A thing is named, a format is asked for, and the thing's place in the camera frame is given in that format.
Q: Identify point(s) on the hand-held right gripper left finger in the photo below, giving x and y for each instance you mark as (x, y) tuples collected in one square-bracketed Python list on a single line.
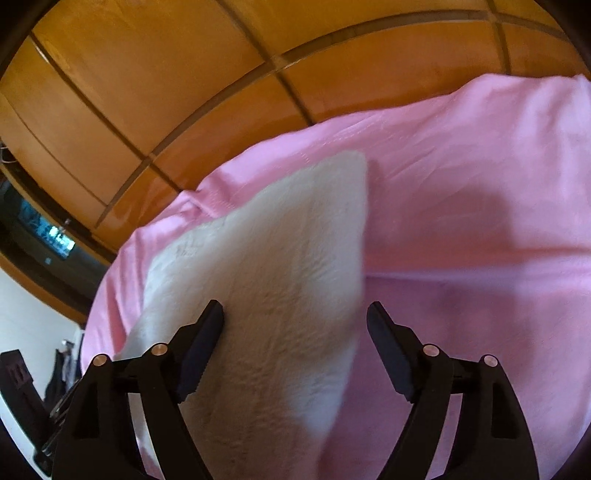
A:
[(203, 346)]

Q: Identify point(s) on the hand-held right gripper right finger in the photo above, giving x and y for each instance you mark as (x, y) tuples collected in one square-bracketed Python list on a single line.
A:
[(388, 341)]

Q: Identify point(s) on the white knitted small garment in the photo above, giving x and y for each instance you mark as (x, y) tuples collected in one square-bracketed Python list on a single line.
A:
[(277, 300)]

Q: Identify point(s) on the dark hanging clothes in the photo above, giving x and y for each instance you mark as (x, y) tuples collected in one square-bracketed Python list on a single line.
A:
[(62, 369)]

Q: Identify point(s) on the pink bed sheet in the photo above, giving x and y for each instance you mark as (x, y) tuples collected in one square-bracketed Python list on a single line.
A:
[(461, 207)]

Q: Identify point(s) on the black chair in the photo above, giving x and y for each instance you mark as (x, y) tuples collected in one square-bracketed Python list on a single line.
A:
[(21, 392)]

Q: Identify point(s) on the dark shelf with clutter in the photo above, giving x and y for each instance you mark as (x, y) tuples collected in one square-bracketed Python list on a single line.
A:
[(46, 230)]

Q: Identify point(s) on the wooden wardrobe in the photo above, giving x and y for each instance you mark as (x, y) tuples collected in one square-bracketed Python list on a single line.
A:
[(161, 83)]

